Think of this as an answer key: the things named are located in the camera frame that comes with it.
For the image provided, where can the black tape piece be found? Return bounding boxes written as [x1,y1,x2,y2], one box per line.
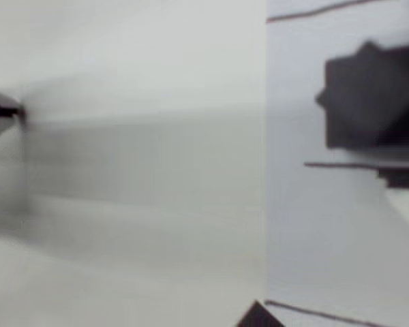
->
[234,298,286,327]

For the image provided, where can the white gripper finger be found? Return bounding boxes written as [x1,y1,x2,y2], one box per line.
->
[377,168,409,241]

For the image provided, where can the black cube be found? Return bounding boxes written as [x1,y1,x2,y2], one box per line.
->
[314,40,409,151]

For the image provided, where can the grey pointed object black stripe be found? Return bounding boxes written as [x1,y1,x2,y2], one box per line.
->
[0,87,27,146]

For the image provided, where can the white paper sheet with markings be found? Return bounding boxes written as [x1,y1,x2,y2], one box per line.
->
[264,0,409,327]

